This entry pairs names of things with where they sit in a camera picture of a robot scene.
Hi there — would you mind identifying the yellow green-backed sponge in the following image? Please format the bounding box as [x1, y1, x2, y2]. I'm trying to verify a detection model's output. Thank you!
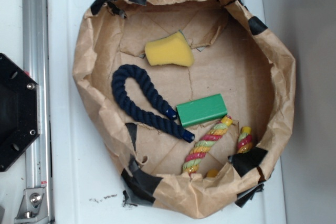
[144, 31, 194, 67]

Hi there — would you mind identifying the brown paper bag bin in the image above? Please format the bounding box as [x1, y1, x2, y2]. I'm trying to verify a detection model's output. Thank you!
[72, 0, 296, 219]

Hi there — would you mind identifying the green rectangular block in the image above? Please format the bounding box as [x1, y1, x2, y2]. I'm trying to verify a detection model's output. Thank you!
[176, 94, 228, 127]

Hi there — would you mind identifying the navy blue rope loop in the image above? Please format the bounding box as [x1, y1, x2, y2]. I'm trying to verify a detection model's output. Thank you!
[111, 64, 196, 144]

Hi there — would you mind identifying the multicolour striped rope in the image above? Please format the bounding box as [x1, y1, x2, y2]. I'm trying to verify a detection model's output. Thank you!
[182, 115, 254, 179]

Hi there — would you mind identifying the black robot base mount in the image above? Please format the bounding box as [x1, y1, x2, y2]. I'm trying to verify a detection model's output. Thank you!
[1, 54, 39, 172]

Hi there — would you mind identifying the aluminium extrusion rail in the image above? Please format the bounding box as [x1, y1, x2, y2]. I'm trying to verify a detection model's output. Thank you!
[23, 0, 55, 223]

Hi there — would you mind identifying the metal corner bracket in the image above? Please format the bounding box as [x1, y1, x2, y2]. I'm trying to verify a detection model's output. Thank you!
[14, 187, 48, 223]

